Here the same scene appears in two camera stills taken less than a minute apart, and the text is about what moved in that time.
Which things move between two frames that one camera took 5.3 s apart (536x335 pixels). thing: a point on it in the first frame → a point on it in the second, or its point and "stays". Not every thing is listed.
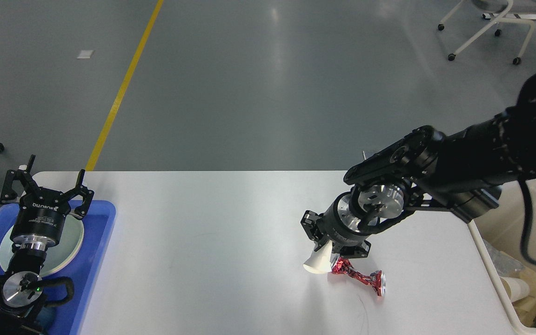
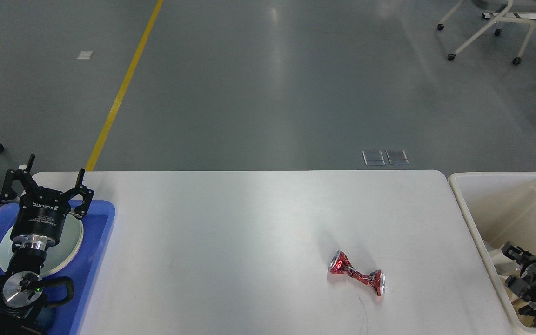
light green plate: x=59 y=255 stays
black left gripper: x=39 y=219 stays
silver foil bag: x=505 y=264 stays
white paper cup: x=320 y=262 → x=497 y=255
